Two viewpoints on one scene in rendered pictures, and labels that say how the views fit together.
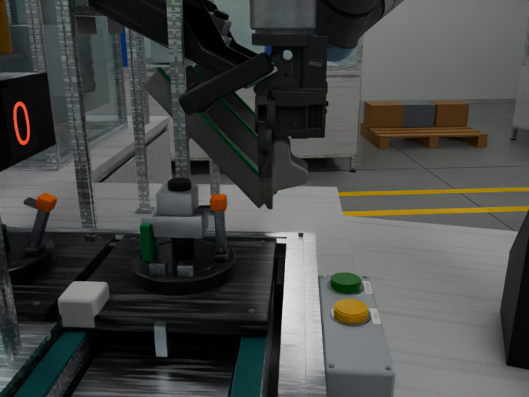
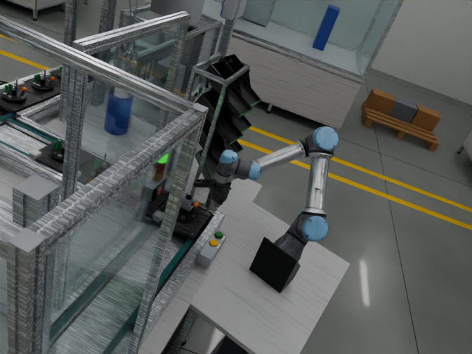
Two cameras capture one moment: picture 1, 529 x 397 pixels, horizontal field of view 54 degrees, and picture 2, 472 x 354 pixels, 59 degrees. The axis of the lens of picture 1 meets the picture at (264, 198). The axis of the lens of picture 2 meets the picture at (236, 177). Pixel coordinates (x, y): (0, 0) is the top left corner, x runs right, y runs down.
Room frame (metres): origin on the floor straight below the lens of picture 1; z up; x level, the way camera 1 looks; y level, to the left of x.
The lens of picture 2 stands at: (-1.01, -0.24, 2.39)
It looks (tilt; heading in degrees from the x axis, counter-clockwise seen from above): 33 degrees down; 6
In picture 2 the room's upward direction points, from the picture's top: 20 degrees clockwise
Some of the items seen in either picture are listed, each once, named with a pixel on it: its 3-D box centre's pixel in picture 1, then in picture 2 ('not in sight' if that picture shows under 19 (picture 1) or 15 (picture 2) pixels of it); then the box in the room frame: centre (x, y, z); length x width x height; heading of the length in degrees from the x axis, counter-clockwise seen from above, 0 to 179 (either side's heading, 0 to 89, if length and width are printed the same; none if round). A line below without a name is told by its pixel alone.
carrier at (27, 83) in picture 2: not in sight; (42, 81); (1.24, 1.41, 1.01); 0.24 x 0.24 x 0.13; 86
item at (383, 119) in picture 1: (421, 123); (402, 117); (5.94, -1.80, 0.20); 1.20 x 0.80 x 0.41; 95
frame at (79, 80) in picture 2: not in sight; (120, 163); (0.17, 0.29, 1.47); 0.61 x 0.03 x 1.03; 176
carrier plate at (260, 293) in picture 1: (184, 276); (182, 215); (0.63, 0.11, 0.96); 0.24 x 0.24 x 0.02; 86
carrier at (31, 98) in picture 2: not in sight; (13, 91); (1.00, 1.43, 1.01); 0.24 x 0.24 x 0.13; 86
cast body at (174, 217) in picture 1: (172, 206); (185, 200); (0.64, 0.12, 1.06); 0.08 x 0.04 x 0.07; 86
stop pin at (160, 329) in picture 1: (161, 339); not in sight; (0.51, 0.12, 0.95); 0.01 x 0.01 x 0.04; 86
